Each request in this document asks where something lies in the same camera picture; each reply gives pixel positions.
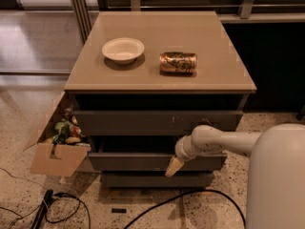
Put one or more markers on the grey top drawer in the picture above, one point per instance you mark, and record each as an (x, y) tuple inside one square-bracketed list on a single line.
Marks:
[(154, 122)]

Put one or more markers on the black power strip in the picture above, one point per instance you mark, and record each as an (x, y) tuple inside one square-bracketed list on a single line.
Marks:
[(42, 210)]

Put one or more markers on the metal railing frame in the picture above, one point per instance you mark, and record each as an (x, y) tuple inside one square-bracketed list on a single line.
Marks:
[(285, 18)]

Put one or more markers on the white paper bowl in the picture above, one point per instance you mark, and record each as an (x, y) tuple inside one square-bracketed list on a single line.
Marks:
[(123, 50)]

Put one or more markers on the grey bottom drawer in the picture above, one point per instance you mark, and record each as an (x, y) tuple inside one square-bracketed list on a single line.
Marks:
[(156, 180)]

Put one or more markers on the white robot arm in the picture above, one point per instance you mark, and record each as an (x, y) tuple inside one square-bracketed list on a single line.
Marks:
[(276, 177)]

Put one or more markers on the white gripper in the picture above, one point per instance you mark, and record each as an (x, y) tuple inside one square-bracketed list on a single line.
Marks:
[(183, 151)]

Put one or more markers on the grey drawer cabinet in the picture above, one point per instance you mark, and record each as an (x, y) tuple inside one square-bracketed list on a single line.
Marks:
[(220, 82)]

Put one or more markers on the small black floor object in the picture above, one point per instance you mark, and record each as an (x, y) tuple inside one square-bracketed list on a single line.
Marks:
[(119, 210)]

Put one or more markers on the cardboard box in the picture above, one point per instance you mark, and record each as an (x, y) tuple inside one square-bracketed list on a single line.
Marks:
[(56, 159)]

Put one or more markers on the snack packets in box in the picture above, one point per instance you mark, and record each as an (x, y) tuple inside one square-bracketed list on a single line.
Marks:
[(67, 131)]

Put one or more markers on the grey drawer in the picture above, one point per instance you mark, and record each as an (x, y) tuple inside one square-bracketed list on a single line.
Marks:
[(156, 180), (133, 153), (154, 122)]

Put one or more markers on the gold drink can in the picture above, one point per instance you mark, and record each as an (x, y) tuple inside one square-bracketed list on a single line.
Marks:
[(178, 62)]

